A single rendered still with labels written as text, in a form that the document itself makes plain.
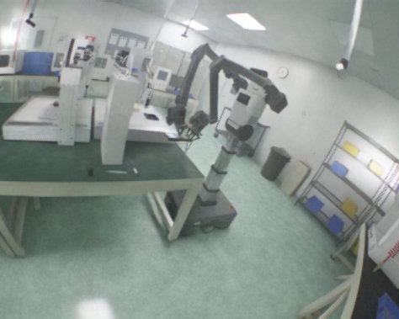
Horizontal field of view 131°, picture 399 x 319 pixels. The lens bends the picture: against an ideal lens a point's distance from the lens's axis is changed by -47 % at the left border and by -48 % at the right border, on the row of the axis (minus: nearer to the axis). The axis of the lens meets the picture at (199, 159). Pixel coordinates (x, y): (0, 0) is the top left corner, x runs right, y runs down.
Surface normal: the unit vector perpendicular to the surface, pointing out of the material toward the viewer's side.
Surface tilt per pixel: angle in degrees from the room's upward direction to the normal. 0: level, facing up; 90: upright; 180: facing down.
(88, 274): 0
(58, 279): 0
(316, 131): 90
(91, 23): 90
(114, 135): 90
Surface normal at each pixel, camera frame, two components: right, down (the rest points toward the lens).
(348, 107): -0.79, -0.02
